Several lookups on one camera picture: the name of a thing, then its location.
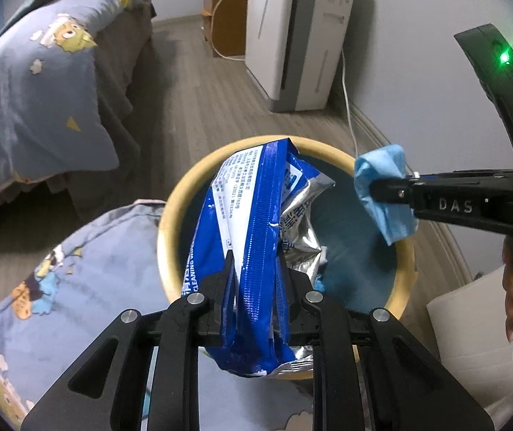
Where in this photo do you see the yellow rimmed teal trash bin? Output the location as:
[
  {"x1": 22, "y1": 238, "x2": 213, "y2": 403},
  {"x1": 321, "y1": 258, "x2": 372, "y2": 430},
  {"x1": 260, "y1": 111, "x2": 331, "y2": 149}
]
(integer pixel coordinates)
[{"x1": 156, "y1": 135, "x2": 416, "y2": 384}]

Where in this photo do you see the blue cartoon print pillow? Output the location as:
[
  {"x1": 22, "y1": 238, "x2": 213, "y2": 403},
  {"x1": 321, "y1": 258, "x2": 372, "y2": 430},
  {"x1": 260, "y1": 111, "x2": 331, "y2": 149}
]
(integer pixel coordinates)
[{"x1": 0, "y1": 0, "x2": 120, "y2": 216}]

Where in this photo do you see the white air purifier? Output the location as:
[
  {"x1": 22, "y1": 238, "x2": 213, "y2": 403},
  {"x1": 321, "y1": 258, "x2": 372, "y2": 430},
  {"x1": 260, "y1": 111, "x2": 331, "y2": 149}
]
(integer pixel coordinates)
[{"x1": 244, "y1": 0, "x2": 358, "y2": 113}]

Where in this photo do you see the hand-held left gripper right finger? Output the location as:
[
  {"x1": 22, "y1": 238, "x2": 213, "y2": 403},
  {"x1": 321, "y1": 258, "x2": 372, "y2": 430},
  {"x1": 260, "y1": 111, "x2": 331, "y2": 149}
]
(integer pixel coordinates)
[{"x1": 276, "y1": 251, "x2": 496, "y2": 431}]

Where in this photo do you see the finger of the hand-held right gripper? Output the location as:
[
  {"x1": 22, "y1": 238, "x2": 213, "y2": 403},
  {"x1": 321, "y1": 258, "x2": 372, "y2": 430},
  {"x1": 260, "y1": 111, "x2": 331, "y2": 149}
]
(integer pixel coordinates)
[{"x1": 368, "y1": 168, "x2": 513, "y2": 235}]

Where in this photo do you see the wooden cabinet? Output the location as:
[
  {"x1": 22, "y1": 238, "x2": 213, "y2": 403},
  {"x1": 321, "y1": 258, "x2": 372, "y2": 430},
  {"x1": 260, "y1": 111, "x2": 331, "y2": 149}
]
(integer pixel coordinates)
[{"x1": 201, "y1": 0, "x2": 250, "y2": 57}]

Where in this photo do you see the grey bed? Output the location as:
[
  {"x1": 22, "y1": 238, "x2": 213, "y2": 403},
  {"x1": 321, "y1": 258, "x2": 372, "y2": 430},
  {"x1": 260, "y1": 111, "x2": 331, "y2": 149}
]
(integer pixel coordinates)
[{"x1": 72, "y1": 0, "x2": 158, "y2": 221}]

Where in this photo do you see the white charging cable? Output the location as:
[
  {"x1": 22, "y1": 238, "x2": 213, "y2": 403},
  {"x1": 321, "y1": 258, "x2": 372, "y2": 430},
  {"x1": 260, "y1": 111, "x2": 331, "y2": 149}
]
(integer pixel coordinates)
[{"x1": 210, "y1": 0, "x2": 246, "y2": 60}]

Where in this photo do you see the white cushion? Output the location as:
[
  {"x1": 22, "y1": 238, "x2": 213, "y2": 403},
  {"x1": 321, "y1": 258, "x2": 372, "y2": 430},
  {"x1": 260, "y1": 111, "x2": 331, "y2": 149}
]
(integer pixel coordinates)
[{"x1": 426, "y1": 265, "x2": 513, "y2": 431}]

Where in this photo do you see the blue wet wipes packet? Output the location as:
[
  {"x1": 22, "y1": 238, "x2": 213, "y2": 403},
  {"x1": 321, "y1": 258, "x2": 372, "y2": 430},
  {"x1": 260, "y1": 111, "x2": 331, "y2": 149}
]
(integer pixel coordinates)
[{"x1": 181, "y1": 138, "x2": 337, "y2": 378}]

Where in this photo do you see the white power strip cable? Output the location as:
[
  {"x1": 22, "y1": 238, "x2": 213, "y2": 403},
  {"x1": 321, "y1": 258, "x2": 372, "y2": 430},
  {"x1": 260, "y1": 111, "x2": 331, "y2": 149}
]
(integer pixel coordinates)
[{"x1": 341, "y1": 49, "x2": 360, "y2": 158}]

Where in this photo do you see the blue face mask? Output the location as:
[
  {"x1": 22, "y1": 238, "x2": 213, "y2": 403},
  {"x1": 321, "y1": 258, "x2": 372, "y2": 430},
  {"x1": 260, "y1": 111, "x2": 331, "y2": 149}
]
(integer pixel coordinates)
[{"x1": 354, "y1": 144, "x2": 420, "y2": 247}]

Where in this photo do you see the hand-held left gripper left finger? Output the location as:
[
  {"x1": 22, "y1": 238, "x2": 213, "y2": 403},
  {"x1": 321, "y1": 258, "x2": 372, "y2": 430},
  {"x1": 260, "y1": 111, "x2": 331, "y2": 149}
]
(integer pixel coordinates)
[{"x1": 20, "y1": 251, "x2": 239, "y2": 431}]

